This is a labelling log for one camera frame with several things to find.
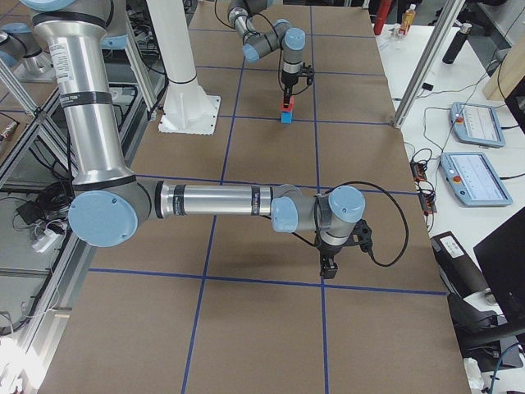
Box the teach pendant tablet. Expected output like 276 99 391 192
450 102 505 148
440 152 513 208

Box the red fire extinguisher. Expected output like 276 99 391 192
373 0 392 35

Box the red cube block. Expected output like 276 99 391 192
281 96 294 113

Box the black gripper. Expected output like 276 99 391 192
317 238 347 279
281 70 299 98

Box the black box with label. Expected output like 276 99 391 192
431 231 488 298

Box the black water bottle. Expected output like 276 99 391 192
441 22 473 65

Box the black monitor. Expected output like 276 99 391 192
474 208 525 322

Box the blue cube block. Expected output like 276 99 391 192
281 112 293 124

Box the orange drink bottle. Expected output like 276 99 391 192
399 4 416 36

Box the white pedestal column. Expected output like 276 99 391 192
147 0 221 135

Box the aluminium frame post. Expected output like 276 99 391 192
392 0 465 129

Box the far teach pendant tablet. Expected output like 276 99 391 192
450 102 505 148

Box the near teach pendant tablet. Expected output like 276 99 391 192
440 152 513 208

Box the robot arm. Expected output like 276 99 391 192
20 1 373 279
227 1 314 113

